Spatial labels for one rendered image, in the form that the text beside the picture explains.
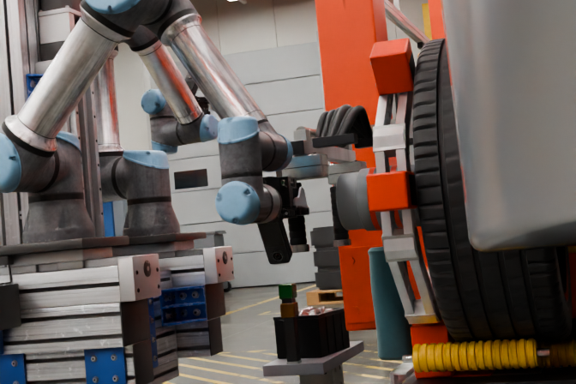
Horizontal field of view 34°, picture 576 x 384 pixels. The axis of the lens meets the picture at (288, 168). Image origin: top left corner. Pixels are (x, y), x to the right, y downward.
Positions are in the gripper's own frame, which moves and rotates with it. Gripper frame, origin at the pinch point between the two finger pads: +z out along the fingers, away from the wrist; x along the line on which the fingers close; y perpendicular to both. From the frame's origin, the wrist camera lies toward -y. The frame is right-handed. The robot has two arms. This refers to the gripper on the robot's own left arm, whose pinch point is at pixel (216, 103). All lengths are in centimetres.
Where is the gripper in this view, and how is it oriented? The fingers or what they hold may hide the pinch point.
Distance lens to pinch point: 309.2
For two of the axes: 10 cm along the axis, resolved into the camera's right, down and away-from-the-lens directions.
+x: 8.7, 0.2, -4.9
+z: 4.9, 0.2, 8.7
